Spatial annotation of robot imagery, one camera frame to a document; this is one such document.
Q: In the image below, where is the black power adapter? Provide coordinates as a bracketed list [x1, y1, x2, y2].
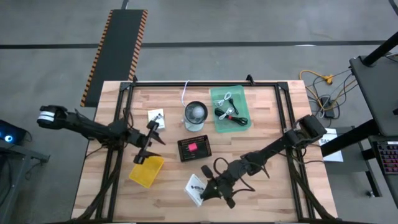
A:
[320, 96, 336, 119]

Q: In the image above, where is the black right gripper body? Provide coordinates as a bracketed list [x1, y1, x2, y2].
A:
[201, 165, 237, 209]

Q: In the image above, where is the black pole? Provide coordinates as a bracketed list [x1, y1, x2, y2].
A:
[362, 30, 398, 68]

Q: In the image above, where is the backlit keyboard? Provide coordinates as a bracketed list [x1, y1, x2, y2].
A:
[376, 141, 398, 175]

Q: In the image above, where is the grey metal stand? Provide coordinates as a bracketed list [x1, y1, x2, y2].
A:
[0, 144, 50, 224]

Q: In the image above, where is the yellow plastic basket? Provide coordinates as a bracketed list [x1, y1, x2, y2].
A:
[129, 154, 165, 189]

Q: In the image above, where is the translucent green plastic bin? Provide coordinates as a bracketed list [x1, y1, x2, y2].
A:
[210, 85, 252, 134]

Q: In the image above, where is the white fan cable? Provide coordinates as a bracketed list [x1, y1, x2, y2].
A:
[181, 80, 190, 108]

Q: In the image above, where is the thin black cable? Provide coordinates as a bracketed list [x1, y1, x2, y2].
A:
[228, 98, 239, 116]

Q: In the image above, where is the black cable with red tie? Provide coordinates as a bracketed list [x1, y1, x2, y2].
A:
[213, 107, 249, 126]

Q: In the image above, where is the black hazard-striped floor mat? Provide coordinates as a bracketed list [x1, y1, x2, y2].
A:
[80, 9, 149, 108]

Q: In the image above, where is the dark grey desk top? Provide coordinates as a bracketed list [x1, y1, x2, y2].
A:
[348, 52, 398, 138]

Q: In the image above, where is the black plastic basket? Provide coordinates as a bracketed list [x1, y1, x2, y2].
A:
[177, 134, 213, 163]

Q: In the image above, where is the black aluminium table frame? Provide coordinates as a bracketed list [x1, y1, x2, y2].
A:
[73, 74, 338, 223]

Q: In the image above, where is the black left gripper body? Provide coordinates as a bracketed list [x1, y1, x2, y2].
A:
[129, 120, 160, 165]

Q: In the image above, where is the small white printed box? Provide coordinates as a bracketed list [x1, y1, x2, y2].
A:
[147, 108, 166, 130]

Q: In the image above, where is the yellow floor cable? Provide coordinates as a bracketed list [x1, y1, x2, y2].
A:
[298, 69, 335, 111]

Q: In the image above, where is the grey desk fan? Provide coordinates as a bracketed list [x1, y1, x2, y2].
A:
[183, 100, 208, 133]

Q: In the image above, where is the black computer with blue light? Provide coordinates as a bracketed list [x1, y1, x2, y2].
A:
[0, 119, 27, 146]

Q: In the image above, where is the black desk frame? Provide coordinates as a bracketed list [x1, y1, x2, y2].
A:
[320, 119, 398, 200]

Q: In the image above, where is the white paper sheet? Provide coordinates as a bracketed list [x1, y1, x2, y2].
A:
[318, 127, 345, 163]

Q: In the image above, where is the large white printed box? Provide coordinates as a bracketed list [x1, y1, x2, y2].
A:
[184, 173, 208, 207]

